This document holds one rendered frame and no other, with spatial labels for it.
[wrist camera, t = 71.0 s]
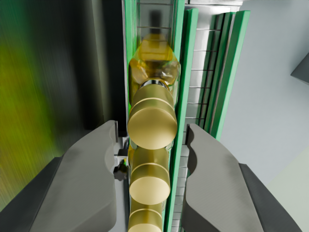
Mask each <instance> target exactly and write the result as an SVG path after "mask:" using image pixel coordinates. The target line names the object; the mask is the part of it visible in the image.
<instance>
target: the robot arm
mask: <svg viewBox="0 0 309 232"><path fill-rule="evenodd" d="M116 143H118V122H117V121H114V120H110V121H107V122H106V123H104V124H103V125H101V126H99V127H98V128H96V129H95V130H93V131H92V132H90V133H89V134H87V135H86V136H84V137H83V138H81V139H80V140H78V141H77V142H76V143H75V144H73V145H72V146H71V147H70V148H69V149H68V150H67V151H66V152H65V153H64V154H63V155H62V156H61V157H54V158H53V159H52V160H51V161H50V162H49V163H48V164H47V165H46V166H45V167H44V168H43V169H42V170H41V171H40V172H39V173H38V174H37V175H36V176H35V177H34V178H33V179H32V180H31V181H30V182H29V183H28V184H27V185H26V186H25V187H24V188H23V189H22V190H21V191H20V192H19V193H18V194H17V195H16V196H15V197H14V198H13V199H12V200H11V201H10V202H9V203H8V204H7V205H6V206H5V207H4V208H3V210H2V211H1V212H0V232H108V231H110V230H111V229H112V228H113V227H114V226H115V224H116V193H115V180H114V175H113V174H112V173H111V172H110V170H111V168H112V167H113V166H114V145H115V144H116ZM185 145H187V147H188V149H189V157H188V163H187V168H188V169H189V171H190V172H191V175H190V176H189V177H188V178H187V182H186V187H185V193H184V199H183V209H182V226H183V229H184V230H185V231H186V232H302V230H301V229H300V227H299V226H298V225H297V223H296V222H295V220H294V219H293V218H292V217H291V216H290V215H289V213H288V212H287V211H286V210H285V209H284V207H283V206H282V205H281V204H280V203H279V202H278V200H277V199H276V198H275V197H274V196H273V194H272V193H271V192H270V191H269V190H268V189H267V187H266V186H265V185H264V184H263V183H262V182H261V180H260V179H259V178H258V177H257V176H256V175H255V174H254V173H253V171H252V170H251V169H250V168H249V167H248V166H247V164H242V163H240V162H239V161H238V160H237V159H236V158H235V156H234V155H233V154H232V153H231V152H230V151H229V150H228V149H227V148H226V147H225V146H224V145H223V144H221V143H220V142H219V141H218V140H216V139H215V138H214V137H212V136H211V135H210V134H208V133H207V132H206V131H204V130H203V129H202V128H200V127H199V126H198V125H196V124H194V123H190V124H187V127H186V137H185Z"/></svg>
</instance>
